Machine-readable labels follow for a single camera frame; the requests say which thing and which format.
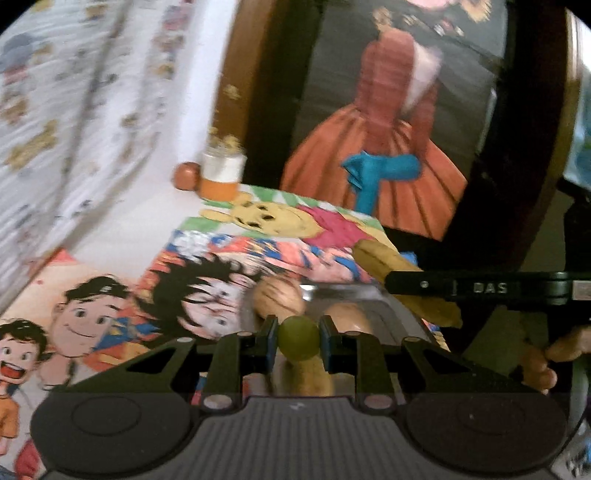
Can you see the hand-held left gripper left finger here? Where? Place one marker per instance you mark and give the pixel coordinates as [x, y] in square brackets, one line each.
[270, 346]

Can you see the green grape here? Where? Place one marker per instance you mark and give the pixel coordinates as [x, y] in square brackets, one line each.
[298, 338]

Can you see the small brown round fruit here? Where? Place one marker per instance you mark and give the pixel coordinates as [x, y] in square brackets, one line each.
[351, 316]

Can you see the colourful anime cartoon sheet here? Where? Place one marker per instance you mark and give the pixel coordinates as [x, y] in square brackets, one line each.
[92, 323]

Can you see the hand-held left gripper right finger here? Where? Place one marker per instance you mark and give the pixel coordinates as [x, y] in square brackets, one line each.
[328, 346]

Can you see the wall poster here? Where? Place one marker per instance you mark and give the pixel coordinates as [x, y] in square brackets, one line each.
[392, 138]

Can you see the yellow bear cartoon sheet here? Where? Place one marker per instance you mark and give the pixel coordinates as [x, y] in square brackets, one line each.
[323, 226]

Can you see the white and orange jar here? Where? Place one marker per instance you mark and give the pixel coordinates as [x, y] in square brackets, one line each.
[221, 177]

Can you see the dark door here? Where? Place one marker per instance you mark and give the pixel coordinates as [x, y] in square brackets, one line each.
[277, 120]

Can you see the metal tray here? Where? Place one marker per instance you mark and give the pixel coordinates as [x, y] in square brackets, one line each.
[392, 318]

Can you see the person's right hand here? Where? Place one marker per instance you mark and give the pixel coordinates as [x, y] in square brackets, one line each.
[538, 369]

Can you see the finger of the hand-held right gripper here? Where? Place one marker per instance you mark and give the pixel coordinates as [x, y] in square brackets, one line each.
[422, 284]

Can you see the brown wooden door frame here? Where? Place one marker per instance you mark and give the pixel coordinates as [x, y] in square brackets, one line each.
[244, 69]

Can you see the red brown apple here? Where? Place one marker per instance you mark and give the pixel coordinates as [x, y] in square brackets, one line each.
[186, 176]

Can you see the yellow banana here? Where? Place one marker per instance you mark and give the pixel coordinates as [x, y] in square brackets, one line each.
[378, 261]

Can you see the white cartoon printed blanket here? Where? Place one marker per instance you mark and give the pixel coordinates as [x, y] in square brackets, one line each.
[46, 138]

